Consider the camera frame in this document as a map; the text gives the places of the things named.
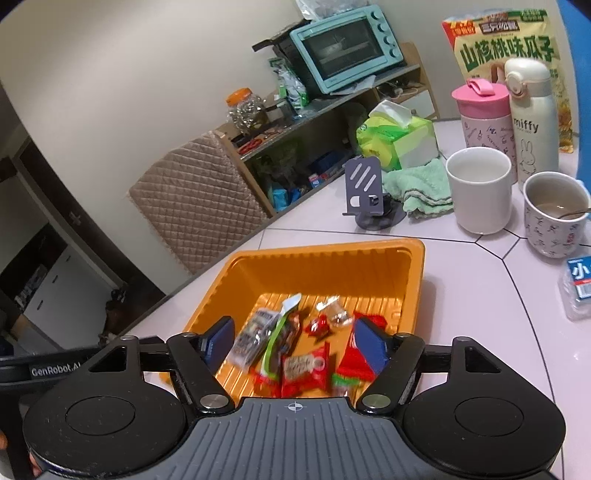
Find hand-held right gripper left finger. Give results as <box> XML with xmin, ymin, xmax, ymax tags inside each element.
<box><xmin>85</xmin><ymin>315</ymin><xmax>237</xmax><ymax>415</ymax></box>

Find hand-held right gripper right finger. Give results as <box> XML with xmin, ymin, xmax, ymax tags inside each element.
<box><xmin>353</xmin><ymin>318</ymin><xmax>515</xmax><ymax>415</ymax></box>

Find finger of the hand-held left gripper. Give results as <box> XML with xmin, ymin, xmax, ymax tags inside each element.
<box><xmin>137</xmin><ymin>335</ymin><xmax>170</xmax><ymax>357</ymax></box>

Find long red snack packet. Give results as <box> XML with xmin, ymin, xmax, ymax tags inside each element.
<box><xmin>335</xmin><ymin>311</ymin><xmax>389</xmax><ymax>386</ymax></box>

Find grey clear snack packet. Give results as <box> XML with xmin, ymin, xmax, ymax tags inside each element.
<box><xmin>229</xmin><ymin>308</ymin><xmax>282</xmax><ymax>370</ymax></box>

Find small red candy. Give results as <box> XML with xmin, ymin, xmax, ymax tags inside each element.
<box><xmin>306</xmin><ymin>314</ymin><xmax>332</xmax><ymax>337</ymax></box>

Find green snack packet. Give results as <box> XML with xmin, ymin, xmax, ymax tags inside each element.
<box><xmin>253</xmin><ymin>294</ymin><xmax>303</xmax><ymax>384</ymax></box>

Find red patterned snack packet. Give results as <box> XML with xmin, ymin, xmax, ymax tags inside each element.
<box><xmin>280</xmin><ymin>342</ymin><xmax>332</xmax><ymax>398</ymax></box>

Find orange plastic tray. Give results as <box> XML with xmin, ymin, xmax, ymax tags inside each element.
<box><xmin>159</xmin><ymin>239</ymin><xmax>426</xmax><ymax>402</ymax></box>

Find person's left hand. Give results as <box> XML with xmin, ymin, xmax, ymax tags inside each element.
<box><xmin>0</xmin><ymin>428</ymin><xmax>41</xmax><ymax>478</ymax></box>

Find green red wrapped candy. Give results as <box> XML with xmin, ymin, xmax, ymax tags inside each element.
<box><xmin>330</xmin><ymin>373</ymin><xmax>365</xmax><ymax>398</ymax></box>

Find clear wrapped candy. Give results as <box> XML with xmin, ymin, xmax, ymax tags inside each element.
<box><xmin>315</xmin><ymin>295</ymin><xmax>352</xmax><ymax>328</ymax></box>

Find white drawer cabinet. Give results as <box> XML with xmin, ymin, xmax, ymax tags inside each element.
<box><xmin>0</xmin><ymin>222</ymin><xmax>125</xmax><ymax>352</ymax></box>

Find beige quilted chair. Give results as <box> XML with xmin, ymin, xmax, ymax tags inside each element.
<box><xmin>128</xmin><ymin>130</ymin><xmax>271</xmax><ymax>275</ymax></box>

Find grey phone stand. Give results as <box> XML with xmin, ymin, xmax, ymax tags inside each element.
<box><xmin>342</xmin><ymin>155</ymin><xmax>407</xmax><ymax>230</ymax></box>

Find green towel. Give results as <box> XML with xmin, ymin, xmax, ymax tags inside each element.
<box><xmin>383</xmin><ymin>158</ymin><xmax>455</xmax><ymax>219</ymax></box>

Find white mug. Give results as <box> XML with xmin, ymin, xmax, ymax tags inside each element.
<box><xmin>445</xmin><ymin>148</ymin><xmax>519</xmax><ymax>234</ymax></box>

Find patterned mug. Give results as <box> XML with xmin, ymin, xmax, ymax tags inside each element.
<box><xmin>523</xmin><ymin>172</ymin><xmax>591</xmax><ymax>259</ymax></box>

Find green tissue pack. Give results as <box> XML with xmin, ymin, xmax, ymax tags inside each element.
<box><xmin>355</xmin><ymin>99</ymin><xmax>439</xmax><ymax>172</ymax></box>

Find blue label tissue packets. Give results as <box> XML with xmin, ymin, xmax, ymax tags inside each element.
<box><xmin>558</xmin><ymin>254</ymin><xmax>591</xmax><ymax>322</ymax></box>

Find glass jar orange lid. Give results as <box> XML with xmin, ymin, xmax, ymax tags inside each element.
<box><xmin>225</xmin><ymin>88</ymin><xmax>269</xmax><ymax>132</ymax></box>

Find wooden shelf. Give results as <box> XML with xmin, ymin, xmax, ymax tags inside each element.
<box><xmin>215</xmin><ymin>41</ymin><xmax>439</xmax><ymax>217</ymax></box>

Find pink lidded bottle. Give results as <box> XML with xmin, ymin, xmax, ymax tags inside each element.
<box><xmin>451</xmin><ymin>78</ymin><xmax>518</xmax><ymax>185</ymax></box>

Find green white plastic bag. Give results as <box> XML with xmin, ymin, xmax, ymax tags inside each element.
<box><xmin>268</xmin><ymin>58</ymin><xmax>310</xmax><ymax>114</ymax></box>

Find white thermos bottle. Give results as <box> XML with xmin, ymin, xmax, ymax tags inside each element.
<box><xmin>503</xmin><ymin>58</ymin><xmax>559</xmax><ymax>192</ymax></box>

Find teal toaster oven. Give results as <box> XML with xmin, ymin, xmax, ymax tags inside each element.
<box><xmin>289</xmin><ymin>6</ymin><xmax>404</xmax><ymax>97</ymax></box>

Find black cardboard box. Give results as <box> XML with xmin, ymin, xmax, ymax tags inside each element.
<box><xmin>252</xmin><ymin>30</ymin><xmax>296</xmax><ymax>61</ymax></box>

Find yellow green seed bag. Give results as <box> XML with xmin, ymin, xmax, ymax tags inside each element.
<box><xmin>442</xmin><ymin>7</ymin><xmax>578</xmax><ymax>153</ymax></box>

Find blue object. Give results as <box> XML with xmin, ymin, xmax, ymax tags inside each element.
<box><xmin>556</xmin><ymin>0</ymin><xmax>591</xmax><ymax>158</ymax></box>

